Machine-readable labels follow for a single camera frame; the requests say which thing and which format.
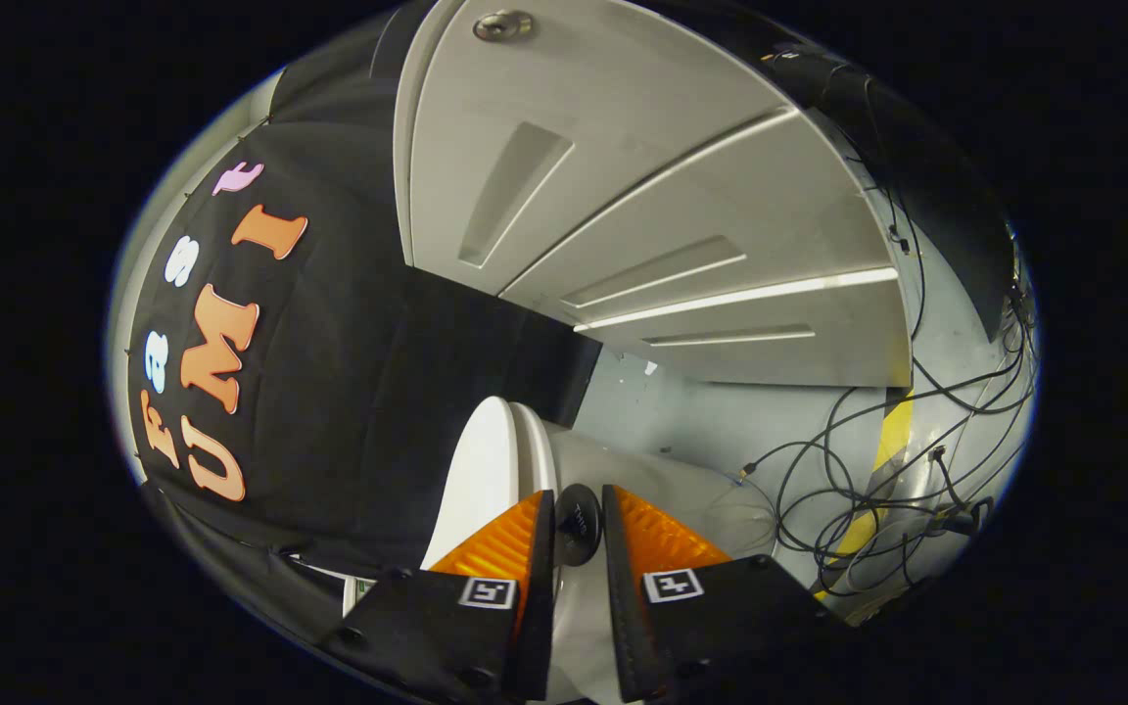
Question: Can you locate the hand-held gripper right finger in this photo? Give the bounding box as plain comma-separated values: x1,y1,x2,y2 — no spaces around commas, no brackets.
600,484,851,704

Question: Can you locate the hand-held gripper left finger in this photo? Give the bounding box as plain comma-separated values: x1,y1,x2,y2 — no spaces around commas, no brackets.
317,489,558,704

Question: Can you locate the black toilet lid pull tab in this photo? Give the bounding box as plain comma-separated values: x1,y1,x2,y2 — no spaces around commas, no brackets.
554,483,606,568

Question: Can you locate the black backdrop cloth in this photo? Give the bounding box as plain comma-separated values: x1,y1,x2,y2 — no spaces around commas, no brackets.
118,0,1020,590

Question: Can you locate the yellow black hazard tape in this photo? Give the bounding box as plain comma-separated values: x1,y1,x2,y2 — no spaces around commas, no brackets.
812,390,917,600

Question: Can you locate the white drawer cabinet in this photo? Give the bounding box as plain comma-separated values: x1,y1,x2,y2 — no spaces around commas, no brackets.
393,0,916,389

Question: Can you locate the tangle of black cables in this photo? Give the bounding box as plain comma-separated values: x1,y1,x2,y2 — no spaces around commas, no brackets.
735,127,1040,600

